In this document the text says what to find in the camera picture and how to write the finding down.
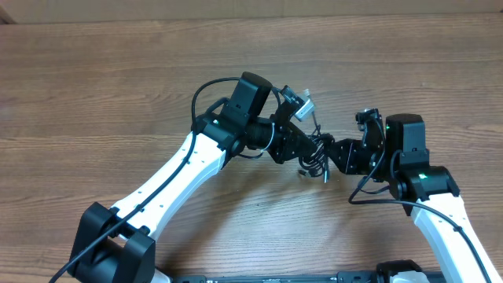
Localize thick black USB cable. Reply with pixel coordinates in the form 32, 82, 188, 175
296, 113, 335, 184

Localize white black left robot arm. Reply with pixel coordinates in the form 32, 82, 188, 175
51, 72, 317, 283

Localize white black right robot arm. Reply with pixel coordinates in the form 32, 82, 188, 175
324, 109, 502, 282

